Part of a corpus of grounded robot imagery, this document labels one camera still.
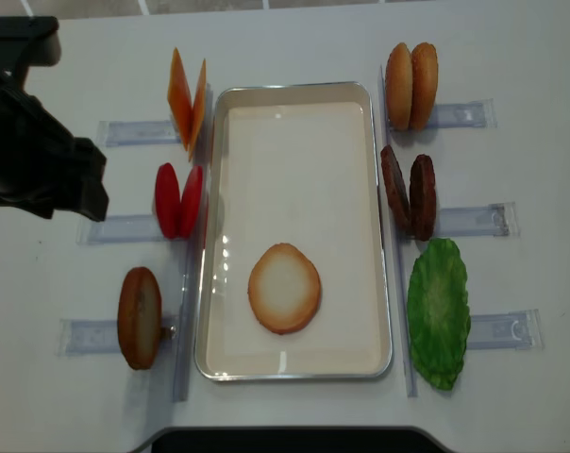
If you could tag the clear cheese pusher rail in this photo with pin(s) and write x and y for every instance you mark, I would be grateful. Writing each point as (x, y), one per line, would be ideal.
(122, 133)

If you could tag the left orange cheese slice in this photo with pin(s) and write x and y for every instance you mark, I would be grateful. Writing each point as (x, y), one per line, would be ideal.
(179, 99)

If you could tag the right orange cheese slice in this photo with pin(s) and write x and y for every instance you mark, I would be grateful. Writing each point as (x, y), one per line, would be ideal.
(198, 109)

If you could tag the left brown meat patty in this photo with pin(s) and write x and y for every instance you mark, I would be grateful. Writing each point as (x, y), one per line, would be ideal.
(395, 189)

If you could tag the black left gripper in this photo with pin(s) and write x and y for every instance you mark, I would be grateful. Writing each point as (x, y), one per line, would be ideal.
(43, 167)

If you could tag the toasted bread slice in rack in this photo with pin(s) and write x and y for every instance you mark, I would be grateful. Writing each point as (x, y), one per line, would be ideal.
(139, 318)

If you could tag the clear tomato pusher rail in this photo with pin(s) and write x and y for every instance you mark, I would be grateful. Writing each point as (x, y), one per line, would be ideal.
(139, 228)

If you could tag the clear left divider strip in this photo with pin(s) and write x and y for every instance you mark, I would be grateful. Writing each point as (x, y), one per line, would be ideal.
(185, 326)

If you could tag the white metal tray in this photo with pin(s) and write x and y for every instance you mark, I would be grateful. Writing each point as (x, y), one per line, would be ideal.
(297, 165)

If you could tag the clear bread pusher rail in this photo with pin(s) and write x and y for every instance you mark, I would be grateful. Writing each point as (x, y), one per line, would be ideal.
(87, 337)

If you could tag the left bun half right rack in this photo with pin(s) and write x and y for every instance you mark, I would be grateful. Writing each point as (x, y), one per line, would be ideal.
(398, 87)

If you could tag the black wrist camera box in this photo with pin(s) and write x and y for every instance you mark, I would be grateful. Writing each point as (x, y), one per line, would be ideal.
(26, 42)

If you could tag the dark base at bottom edge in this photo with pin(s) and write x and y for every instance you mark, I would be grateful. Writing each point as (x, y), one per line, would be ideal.
(292, 440)

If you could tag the right brown meat patty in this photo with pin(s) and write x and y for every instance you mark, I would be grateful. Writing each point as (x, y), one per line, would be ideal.
(423, 198)

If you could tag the brown meat patty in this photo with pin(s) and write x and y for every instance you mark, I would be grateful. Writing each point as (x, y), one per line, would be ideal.
(423, 198)
(395, 189)

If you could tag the orange cheese slice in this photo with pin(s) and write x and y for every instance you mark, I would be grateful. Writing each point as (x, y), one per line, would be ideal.
(198, 109)
(179, 99)

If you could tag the green lettuce leaf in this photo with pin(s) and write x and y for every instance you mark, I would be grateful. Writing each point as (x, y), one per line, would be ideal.
(438, 313)

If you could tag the toasted bread slice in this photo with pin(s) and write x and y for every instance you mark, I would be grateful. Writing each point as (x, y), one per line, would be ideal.
(284, 289)
(139, 318)

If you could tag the bun half rack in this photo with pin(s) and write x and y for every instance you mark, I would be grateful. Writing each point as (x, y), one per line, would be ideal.
(425, 69)
(398, 87)

